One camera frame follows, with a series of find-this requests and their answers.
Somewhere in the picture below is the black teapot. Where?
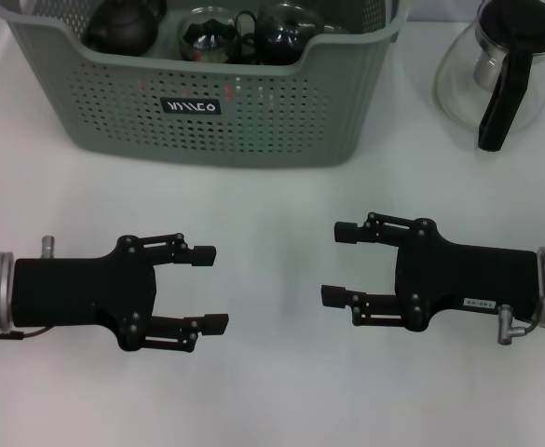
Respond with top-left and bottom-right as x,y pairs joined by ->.
84,0 -> 167,56

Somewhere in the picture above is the grey perforated storage bin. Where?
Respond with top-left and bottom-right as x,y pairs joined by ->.
0,0 -> 413,169

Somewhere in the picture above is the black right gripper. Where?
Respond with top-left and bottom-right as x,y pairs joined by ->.
320,211 -> 545,333

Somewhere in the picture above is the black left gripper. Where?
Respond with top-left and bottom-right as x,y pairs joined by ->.
11,232 -> 231,354

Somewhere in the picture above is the glass pitcher with black handle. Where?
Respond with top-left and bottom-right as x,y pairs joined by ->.
432,0 -> 545,153

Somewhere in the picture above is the right gripper cable with connector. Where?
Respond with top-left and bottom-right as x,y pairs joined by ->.
497,305 -> 542,346

